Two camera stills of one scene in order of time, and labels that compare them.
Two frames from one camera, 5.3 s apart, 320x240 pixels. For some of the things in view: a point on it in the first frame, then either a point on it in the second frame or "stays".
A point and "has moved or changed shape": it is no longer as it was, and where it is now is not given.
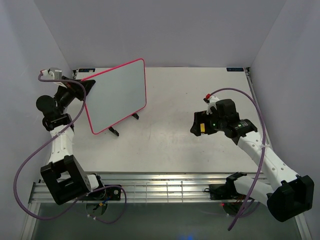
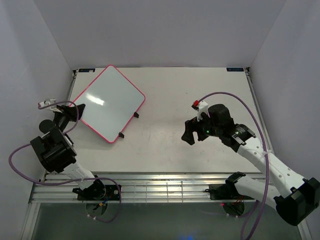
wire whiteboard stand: (115, 132) -> (122, 135)
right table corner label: (235, 69) stays
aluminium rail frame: (152, 186) stays
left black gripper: (76, 89) -> (69, 112)
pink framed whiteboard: (117, 94) has moved or changed shape
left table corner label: (91, 70) stays
